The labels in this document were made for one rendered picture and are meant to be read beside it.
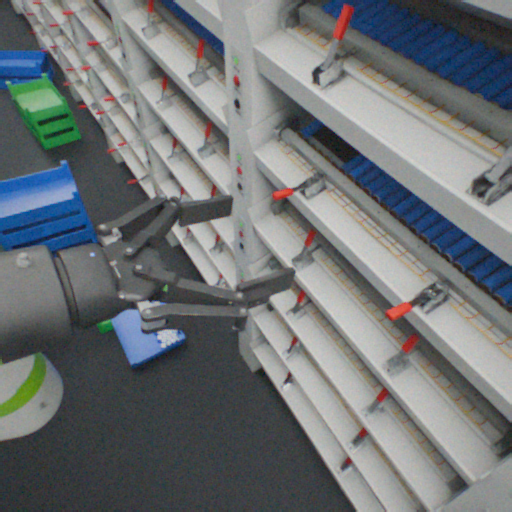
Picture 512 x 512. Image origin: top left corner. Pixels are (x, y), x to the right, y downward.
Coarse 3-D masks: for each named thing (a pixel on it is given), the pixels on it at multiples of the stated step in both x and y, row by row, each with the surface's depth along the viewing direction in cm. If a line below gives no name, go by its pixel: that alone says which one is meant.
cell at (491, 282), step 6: (498, 270) 58; (504, 270) 57; (510, 270) 57; (492, 276) 57; (498, 276) 57; (504, 276) 57; (510, 276) 57; (480, 282) 58; (486, 282) 57; (492, 282) 57; (498, 282) 57; (504, 282) 57; (492, 288) 57; (498, 288) 57
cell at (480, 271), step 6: (486, 258) 59; (492, 258) 59; (498, 258) 58; (480, 264) 59; (486, 264) 58; (492, 264) 58; (498, 264) 58; (474, 270) 58; (480, 270) 58; (486, 270) 58; (492, 270) 58; (474, 276) 58; (480, 276) 58
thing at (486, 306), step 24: (288, 144) 80; (312, 168) 76; (360, 192) 69; (384, 216) 65; (408, 240) 62; (408, 264) 62; (432, 264) 60; (456, 288) 58; (480, 312) 56; (504, 312) 54
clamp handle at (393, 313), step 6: (426, 294) 58; (414, 300) 57; (420, 300) 57; (426, 300) 57; (396, 306) 56; (402, 306) 56; (408, 306) 56; (414, 306) 56; (390, 312) 55; (396, 312) 55; (402, 312) 55; (390, 318) 55
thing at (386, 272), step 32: (256, 128) 80; (256, 160) 84; (288, 160) 80; (320, 224) 72; (352, 224) 69; (352, 256) 68; (384, 256) 65; (384, 288) 64; (416, 288) 61; (416, 320) 60; (448, 320) 57; (448, 352) 57; (480, 352) 55; (480, 384) 55
